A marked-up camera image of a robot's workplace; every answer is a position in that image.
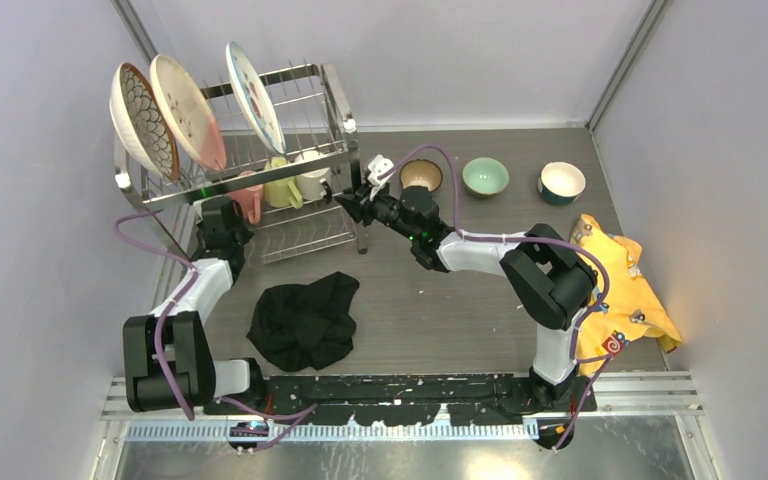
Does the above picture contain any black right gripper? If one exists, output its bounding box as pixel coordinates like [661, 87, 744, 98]
[338, 179, 421, 242]

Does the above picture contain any white ribbed mug black handle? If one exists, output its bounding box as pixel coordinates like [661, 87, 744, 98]
[293, 150, 333, 201]

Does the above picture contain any light green mug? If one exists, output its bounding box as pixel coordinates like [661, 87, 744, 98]
[263, 156, 304, 209]

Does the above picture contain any pink mug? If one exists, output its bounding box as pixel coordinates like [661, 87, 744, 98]
[228, 184, 264, 225]

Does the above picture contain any watermelon pattern plate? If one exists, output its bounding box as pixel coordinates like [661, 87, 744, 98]
[225, 41, 286, 155]

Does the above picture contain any pink and cream plate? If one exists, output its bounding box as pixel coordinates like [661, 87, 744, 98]
[149, 54, 227, 171]

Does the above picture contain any dark blue bowl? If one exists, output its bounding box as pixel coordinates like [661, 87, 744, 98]
[537, 162, 587, 206]

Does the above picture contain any flower pattern brown-rim plate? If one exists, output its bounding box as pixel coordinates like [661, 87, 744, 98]
[109, 62, 180, 181]

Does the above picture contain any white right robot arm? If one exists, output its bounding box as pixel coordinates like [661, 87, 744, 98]
[326, 185, 609, 411]

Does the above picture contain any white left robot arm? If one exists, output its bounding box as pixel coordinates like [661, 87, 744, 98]
[123, 196, 267, 417]

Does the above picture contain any metal dish rack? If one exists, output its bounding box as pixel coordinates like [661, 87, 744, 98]
[114, 63, 367, 265]

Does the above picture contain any brown bowl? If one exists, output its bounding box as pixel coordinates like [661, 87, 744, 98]
[399, 159, 443, 192]

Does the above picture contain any mint green bowl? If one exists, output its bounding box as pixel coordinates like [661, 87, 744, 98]
[461, 157, 510, 198]

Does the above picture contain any black cloth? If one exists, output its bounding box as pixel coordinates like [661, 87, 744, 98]
[247, 272, 360, 373]

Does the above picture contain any yellow cartoon cloth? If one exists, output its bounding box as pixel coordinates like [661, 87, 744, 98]
[570, 214, 683, 376]

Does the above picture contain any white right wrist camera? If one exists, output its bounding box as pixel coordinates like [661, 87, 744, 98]
[367, 154, 395, 189]

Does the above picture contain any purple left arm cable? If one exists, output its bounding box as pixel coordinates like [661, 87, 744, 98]
[113, 210, 319, 452]

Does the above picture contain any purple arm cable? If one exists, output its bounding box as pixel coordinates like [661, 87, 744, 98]
[113, 210, 319, 452]
[380, 144, 614, 452]

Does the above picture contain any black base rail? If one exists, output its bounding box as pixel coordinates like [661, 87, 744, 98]
[229, 373, 585, 427]

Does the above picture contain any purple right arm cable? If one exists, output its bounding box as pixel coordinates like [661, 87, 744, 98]
[380, 144, 614, 452]

